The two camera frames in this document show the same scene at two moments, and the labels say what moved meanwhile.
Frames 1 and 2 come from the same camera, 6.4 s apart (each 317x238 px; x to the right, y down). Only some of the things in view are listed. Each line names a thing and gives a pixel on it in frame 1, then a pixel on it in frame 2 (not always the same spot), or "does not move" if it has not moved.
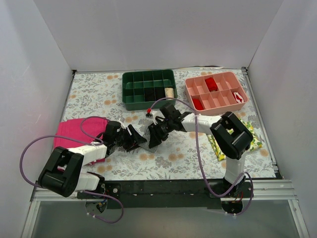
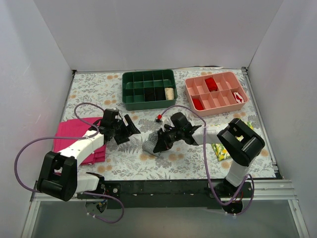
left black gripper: (130, 138) -> (123, 130)
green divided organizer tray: (141, 89) does not move
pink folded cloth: (74, 133) does not move
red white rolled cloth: (238, 98) does not move
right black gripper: (157, 132) -> (166, 138)
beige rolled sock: (169, 93) does not move
